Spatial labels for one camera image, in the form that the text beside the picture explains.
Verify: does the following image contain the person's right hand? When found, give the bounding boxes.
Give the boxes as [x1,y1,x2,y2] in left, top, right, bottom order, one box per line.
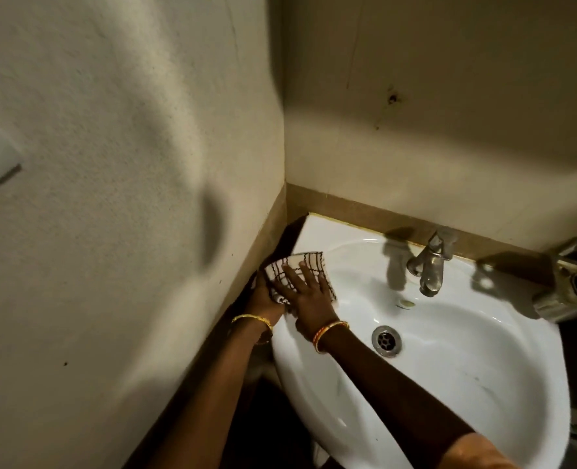
[271,261,341,339]

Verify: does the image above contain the person's left hand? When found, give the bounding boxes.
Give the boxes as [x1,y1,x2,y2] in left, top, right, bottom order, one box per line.
[244,270,287,326]

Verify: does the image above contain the checked cleaning cloth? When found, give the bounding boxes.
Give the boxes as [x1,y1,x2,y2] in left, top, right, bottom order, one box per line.
[264,251,339,306]

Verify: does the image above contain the white ceramic wash basin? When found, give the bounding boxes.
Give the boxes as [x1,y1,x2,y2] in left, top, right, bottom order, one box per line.
[271,213,572,469]

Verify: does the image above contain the person's left forearm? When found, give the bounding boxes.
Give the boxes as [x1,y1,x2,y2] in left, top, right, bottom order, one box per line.
[146,322,271,469]

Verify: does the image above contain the person's right forearm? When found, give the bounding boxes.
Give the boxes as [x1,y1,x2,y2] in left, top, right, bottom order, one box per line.
[320,326,476,456]

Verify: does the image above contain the steel basin tap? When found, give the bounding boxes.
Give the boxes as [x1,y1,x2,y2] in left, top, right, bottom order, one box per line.
[405,228,458,298]

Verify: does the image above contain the gold bangle with red stones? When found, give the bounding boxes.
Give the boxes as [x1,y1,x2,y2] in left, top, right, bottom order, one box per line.
[229,313,274,347]

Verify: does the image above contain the orange thread bracelet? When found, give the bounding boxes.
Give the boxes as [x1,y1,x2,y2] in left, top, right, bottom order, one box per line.
[311,320,351,355]

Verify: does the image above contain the steel wall tumbler holder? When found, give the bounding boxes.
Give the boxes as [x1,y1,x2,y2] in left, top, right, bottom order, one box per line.
[532,237,577,324]

